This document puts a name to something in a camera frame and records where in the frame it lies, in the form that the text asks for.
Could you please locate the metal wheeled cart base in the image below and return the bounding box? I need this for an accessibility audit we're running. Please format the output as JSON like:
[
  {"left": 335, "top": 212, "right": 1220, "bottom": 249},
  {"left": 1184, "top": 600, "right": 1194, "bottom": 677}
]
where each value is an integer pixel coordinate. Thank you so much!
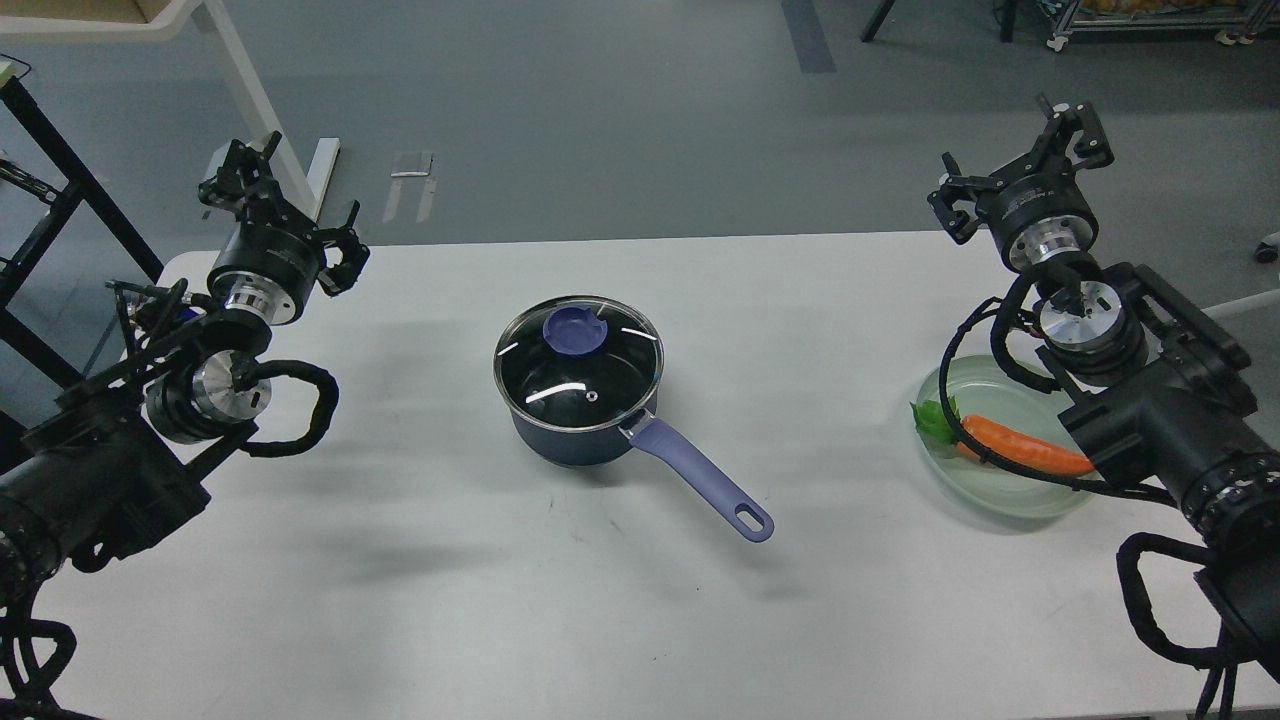
[{"left": 1036, "top": 1, "right": 1277, "bottom": 53}]

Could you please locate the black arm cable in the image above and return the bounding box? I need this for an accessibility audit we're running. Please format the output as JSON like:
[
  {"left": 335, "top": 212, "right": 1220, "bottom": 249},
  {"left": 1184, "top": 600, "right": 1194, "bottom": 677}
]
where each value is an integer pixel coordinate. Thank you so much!
[
  {"left": 938, "top": 272, "right": 1181, "bottom": 501},
  {"left": 232, "top": 360, "right": 340, "bottom": 459}
]

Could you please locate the black metal rack frame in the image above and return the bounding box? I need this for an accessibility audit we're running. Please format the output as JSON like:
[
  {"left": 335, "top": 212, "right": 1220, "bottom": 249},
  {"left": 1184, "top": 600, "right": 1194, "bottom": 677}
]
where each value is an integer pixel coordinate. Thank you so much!
[{"left": 1, "top": 60, "right": 163, "bottom": 388}]

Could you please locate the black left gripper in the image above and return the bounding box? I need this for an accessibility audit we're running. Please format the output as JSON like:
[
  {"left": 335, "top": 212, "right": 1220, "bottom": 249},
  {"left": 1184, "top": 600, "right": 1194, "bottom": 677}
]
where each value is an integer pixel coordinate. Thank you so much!
[{"left": 198, "top": 131, "right": 371, "bottom": 325}]

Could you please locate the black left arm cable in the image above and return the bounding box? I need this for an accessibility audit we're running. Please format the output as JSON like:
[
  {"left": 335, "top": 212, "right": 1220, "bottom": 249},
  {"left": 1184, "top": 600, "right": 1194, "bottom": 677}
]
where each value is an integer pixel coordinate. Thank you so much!
[{"left": 232, "top": 360, "right": 340, "bottom": 459}]

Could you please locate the pale green glass plate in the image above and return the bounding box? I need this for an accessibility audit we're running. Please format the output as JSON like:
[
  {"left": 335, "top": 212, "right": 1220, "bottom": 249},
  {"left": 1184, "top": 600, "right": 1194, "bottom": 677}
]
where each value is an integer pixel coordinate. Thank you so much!
[{"left": 909, "top": 355, "right": 1097, "bottom": 520}]

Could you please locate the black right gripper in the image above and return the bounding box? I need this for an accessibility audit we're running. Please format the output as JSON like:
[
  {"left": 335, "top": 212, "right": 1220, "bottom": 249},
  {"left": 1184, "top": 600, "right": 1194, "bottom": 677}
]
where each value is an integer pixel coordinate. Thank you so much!
[{"left": 927, "top": 94, "right": 1115, "bottom": 273}]

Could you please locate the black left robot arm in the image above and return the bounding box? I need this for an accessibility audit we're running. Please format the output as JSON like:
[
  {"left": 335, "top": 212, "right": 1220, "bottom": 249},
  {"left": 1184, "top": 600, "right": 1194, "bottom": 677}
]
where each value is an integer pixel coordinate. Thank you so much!
[{"left": 1, "top": 131, "right": 370, "bottom": 719}]

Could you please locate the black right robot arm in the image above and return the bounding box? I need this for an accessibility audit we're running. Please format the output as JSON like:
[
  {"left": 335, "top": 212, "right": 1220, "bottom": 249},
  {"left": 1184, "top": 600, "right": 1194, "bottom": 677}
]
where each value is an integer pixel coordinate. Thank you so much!
[{"left": 911, "top": 96, "right": 1279, "bottom": 719}]

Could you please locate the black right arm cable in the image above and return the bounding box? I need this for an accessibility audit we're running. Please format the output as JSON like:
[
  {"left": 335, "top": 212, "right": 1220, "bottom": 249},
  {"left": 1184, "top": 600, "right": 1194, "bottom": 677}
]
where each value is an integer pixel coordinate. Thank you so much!
[{"left": 938, "top": 272, "right": 1181, "bottom": 501}]

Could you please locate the glass lid with blue knob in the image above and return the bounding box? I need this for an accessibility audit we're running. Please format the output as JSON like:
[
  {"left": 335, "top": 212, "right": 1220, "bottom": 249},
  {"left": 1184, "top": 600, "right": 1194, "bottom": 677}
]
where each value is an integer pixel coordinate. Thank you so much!
[{"left": 492, "top": 295, "right": 666, "bottom": 432}]

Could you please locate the orange carrot with leaves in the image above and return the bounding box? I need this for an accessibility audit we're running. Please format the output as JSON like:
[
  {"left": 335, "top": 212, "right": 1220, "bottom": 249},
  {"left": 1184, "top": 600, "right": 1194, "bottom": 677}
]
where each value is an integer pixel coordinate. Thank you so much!
[{"left": 910, "top": 398, "right": 1094, "bottom": 478}]

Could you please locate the blue saucepan with handle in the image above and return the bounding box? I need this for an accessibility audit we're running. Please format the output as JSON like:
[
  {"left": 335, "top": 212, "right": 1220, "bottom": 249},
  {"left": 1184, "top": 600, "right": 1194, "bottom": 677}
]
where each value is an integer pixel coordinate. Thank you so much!
[{"left": 495, "top": 382, "right": 774, "bottom": 543}]

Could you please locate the white desk frame leg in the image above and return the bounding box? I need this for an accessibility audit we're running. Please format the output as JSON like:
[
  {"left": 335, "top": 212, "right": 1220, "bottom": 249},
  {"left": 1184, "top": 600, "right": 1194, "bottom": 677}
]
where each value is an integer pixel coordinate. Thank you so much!
[{"left": 1, "top": 1, "right": 340, "bottom": 219}]

